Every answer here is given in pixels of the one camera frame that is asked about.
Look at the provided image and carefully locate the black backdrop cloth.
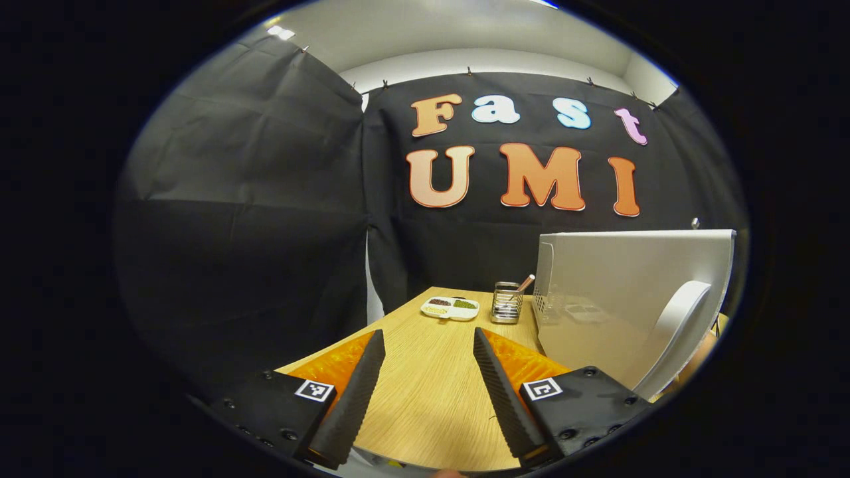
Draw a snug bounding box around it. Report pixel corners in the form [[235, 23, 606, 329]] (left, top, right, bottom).
[[112, 33, 750, 399]]

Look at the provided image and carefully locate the white microwave oven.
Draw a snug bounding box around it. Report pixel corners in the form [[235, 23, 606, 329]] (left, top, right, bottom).
[[531, 229, 737, 401]]

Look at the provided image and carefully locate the metal mesh utensil holder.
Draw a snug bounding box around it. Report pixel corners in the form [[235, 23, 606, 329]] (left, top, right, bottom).
[[490, 281, 526, 325]]

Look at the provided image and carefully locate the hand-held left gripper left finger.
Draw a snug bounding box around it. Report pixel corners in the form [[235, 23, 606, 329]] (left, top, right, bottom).
[[198, 329, 387, 471]]

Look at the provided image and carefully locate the white divided snack dish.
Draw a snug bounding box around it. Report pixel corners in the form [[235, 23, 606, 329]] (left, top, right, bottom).
[[420, 295, 481, 323]]

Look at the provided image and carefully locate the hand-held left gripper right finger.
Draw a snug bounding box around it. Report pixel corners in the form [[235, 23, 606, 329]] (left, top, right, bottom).
[[472, 327, 656, 469]]

